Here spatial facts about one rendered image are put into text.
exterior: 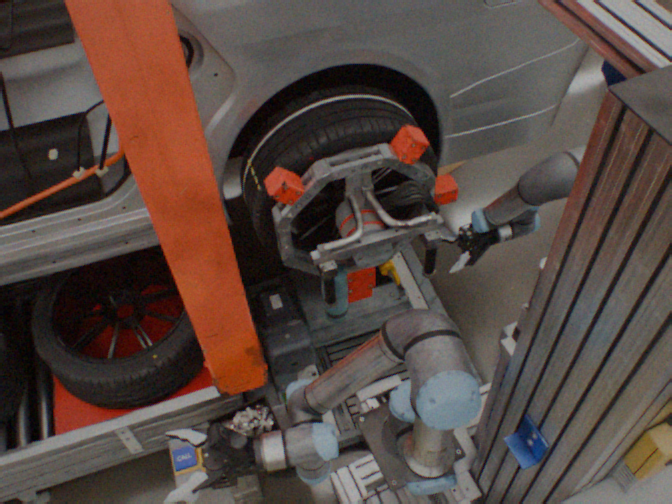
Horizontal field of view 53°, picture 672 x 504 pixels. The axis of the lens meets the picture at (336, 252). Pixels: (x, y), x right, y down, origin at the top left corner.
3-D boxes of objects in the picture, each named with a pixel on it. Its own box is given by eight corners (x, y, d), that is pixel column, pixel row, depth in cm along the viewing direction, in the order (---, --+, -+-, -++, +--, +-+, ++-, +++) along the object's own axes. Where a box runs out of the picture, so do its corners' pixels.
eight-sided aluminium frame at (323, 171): (421, 238, 251) (433, 128, 208) (428, 251, 247) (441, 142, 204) (282, 278, 242) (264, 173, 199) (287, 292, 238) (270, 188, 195)
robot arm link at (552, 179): (546, 201, 162) (477, 242, 210) (585, 188, 164) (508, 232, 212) (528, 158, 164) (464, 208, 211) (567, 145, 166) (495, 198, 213)
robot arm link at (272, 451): (283, 456, 132) (279, 420, 138) (260, 460, 132) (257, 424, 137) (287, 474, 137) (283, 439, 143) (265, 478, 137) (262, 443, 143)
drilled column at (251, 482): (257, 474, 257) (240, 431, 224) (263, 499, 251) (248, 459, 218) (231, 483, 255) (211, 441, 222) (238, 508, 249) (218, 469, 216)
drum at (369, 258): (371, 217, 232) (371, 189, 221) (394, 263, 219) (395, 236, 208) (333, 227, 229) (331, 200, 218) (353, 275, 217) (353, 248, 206)
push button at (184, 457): (194, 446, 217) (192, 443, 215) (198, 466, 213) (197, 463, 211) (172, 453, 216) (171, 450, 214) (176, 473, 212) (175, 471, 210)
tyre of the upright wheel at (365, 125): (381, 218, 276) (440, 85, 230) (403, 261, 263) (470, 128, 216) (225, 227, 250) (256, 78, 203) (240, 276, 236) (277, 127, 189)
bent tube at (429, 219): (412, 180, 214) (414, 156, 206) (437, 223, 203) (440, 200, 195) (361, 194, 212) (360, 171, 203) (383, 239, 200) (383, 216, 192)
